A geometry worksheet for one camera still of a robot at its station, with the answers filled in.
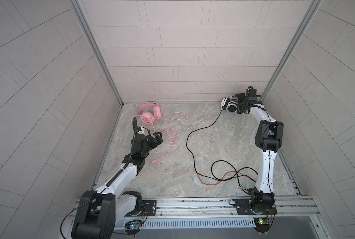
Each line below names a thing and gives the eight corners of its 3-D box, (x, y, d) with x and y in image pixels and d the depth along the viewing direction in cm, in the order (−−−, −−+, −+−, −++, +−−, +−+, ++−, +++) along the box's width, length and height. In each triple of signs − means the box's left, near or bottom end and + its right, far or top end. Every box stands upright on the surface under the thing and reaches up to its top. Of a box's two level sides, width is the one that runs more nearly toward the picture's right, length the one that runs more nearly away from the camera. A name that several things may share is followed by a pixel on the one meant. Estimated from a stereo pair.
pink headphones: (148, 128, 103) (146, 121, 97) (135, 113, 111) (132, 106, 105) (165, 117, 109) (164, 110, 103) (151, 104, 117) (150, 97, 112)
